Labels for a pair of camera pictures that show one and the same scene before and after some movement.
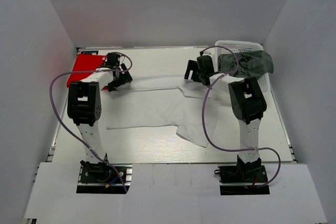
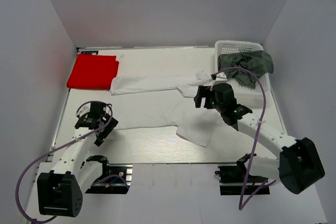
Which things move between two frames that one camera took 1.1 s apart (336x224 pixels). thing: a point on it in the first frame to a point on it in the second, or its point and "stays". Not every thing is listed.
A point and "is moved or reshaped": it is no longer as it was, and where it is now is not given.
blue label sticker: (89, 52) stays
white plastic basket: (238, 46) stays
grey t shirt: (251, 63) stays
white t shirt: (196, 118) is moved or reshaped
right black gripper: (192, 66) to (203, 92)
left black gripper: (125, 78) to (109, 128)
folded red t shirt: (85, 62) stays
